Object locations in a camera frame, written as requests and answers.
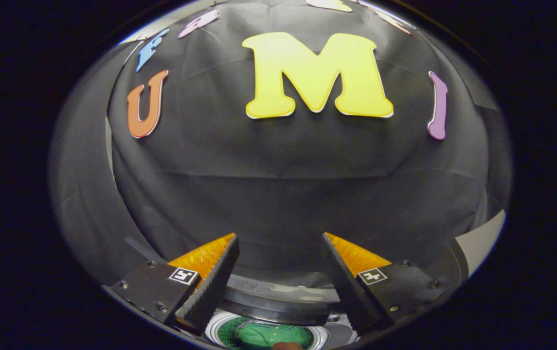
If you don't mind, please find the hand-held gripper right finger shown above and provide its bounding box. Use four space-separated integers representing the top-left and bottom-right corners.
321 232 447 336

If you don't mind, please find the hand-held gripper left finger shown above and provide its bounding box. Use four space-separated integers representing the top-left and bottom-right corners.
103 232 240 335

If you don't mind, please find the grey washing machine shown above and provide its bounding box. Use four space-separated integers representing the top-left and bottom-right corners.
204 274 359 350

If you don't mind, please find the green polo shirt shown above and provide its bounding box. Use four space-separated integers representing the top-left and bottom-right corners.
232 318 316 350

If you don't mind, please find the black backdrop cloth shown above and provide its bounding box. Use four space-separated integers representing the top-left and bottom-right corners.
49 0 512 287

